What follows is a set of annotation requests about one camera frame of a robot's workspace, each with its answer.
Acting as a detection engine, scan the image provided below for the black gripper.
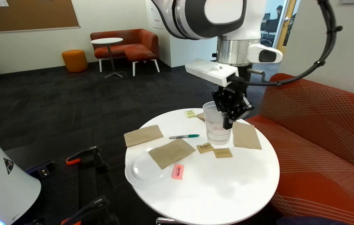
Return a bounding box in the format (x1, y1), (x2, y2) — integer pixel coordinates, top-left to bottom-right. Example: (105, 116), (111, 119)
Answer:
(211, 77), (254, 130)

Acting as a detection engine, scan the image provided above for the clear plastic cup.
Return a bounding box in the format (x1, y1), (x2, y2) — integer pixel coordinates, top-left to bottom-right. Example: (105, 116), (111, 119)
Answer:
(203, 101), (230, 145)

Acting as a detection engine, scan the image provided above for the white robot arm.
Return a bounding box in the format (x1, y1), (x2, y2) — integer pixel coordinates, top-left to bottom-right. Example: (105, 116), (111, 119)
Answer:
(151, 0), (283, 130)

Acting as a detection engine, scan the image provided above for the brown paper bag upper left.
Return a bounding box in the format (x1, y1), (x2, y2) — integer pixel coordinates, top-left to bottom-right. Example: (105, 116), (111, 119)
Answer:
(233, 122), (261, 149)

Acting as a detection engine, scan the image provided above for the brown paper bag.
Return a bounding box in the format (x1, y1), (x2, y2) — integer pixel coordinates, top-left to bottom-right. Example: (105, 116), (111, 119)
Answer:
(149, 139), (195, 169)
(196, 112), (205, 121)
(124, 125), (163, 147)
(233, 122), (261, 149)

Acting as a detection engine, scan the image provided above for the brown sugar packet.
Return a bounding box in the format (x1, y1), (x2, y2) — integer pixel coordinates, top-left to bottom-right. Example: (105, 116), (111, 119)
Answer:
(196, 142), (214, 154)
(213, 147), (233, 159)

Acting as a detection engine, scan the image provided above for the yellow sweetener packet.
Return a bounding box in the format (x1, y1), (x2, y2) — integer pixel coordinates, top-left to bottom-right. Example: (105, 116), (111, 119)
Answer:
(185, 110), (196, 119)

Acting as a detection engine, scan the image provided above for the green capped grey marker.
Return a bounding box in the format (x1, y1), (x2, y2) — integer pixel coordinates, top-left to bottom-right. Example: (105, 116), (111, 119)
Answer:
(169, 134), (200, 140)

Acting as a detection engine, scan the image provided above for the pink sweetener packet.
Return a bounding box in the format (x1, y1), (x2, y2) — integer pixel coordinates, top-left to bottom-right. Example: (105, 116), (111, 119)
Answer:
(171, 164), (184, 180)

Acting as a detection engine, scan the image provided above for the brown paper bag centre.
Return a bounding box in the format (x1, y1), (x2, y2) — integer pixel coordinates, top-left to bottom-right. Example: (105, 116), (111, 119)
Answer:
(149, 139), (195, 169)

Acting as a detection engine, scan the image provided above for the round white table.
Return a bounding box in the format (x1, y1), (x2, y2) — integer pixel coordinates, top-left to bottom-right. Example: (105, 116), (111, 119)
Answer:
(91, 37), (123, 79)
(125, 109), (280, 225)

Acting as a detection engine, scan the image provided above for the brown paper bag bottom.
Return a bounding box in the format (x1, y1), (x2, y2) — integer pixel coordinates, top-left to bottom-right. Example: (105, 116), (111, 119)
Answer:
(124, 125), (163, 147)

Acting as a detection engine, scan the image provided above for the clear plastic dome lid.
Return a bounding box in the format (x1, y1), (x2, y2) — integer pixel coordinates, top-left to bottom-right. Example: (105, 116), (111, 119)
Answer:
(126, 150), (171, 186)

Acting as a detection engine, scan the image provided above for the orange fabric sofa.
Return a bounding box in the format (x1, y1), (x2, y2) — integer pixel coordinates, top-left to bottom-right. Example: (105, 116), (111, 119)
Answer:
(249, 74), (354, 225)

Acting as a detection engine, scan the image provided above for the far orange sofa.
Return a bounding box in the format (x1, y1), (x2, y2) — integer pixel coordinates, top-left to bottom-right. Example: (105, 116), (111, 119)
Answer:
(90, 29), (160, 71)

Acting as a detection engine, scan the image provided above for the black orange clamp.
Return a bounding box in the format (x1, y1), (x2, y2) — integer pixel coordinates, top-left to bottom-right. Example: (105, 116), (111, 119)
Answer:
(60, 196), (120, 225)
(65, 146), (99, 166)

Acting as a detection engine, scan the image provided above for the far round white table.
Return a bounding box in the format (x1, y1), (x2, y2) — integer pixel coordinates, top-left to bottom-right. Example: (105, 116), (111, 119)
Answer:
(91, 37), (123, 79)

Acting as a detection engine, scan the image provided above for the orange round ottoman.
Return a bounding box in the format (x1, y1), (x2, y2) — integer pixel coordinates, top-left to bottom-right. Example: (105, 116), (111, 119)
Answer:
(61, 50), (87, 72)

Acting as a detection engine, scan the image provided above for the black cart top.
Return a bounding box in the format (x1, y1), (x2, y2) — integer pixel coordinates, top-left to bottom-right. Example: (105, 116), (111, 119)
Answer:
(7, 145), (120, 225)

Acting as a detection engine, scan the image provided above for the cork bulletin board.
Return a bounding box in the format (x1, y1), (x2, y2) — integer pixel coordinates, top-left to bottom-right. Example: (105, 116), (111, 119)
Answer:
(0, 0), (79, 31)

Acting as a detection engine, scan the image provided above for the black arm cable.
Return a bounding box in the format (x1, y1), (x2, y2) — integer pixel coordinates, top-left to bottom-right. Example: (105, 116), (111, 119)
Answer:
(243, 0), (344, 87)

